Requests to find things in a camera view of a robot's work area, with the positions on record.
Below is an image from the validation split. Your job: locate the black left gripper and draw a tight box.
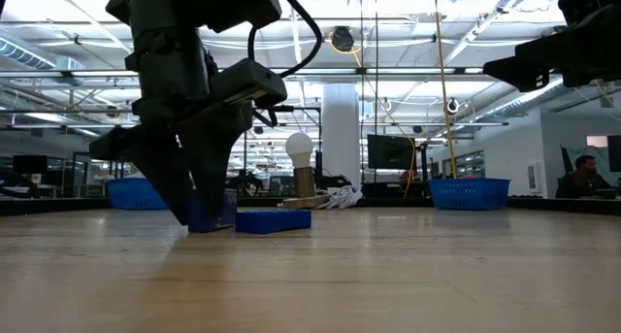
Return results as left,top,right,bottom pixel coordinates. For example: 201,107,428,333
88,29,254,226

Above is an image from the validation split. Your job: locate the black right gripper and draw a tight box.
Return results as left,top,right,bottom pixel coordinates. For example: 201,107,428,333
482,4,621,94

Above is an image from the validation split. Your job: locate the dark navy narrow charger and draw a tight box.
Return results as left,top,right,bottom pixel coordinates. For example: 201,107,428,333
187,188,239,234

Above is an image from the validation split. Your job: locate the bright blue charger block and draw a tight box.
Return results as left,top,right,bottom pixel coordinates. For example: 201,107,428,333
235,209,313,236

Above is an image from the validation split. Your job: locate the blue plastic bin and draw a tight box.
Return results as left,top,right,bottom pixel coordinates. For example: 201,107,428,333
107,178,170,212
427,178,511,212

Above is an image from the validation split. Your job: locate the bulb lamp with wooden base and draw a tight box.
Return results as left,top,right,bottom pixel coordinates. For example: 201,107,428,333
278,132,333,211

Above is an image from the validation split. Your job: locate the person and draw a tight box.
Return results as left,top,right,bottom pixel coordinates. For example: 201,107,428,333
555,154,618,201

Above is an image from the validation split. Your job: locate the small dark monitor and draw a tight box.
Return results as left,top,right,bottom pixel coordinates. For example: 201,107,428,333
12,154,49,176

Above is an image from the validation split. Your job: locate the black monitor by pillar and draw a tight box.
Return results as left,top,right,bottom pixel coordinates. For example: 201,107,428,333
367,134,416,171

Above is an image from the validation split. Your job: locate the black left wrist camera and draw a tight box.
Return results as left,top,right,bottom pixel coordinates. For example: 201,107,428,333
208,57,289,109

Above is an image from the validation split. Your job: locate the black background rig frame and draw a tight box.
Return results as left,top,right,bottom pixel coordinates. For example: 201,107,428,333
242,104,324,180

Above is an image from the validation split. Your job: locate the dark wall screen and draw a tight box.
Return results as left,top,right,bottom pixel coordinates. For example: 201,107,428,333
605,134,621,174

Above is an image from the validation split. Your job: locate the white coiled cable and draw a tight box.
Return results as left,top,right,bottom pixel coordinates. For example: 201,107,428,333
317,184,364,212

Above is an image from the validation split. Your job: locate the black ceiling cable reel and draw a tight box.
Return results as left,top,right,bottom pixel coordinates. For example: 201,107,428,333
332,25,355,53

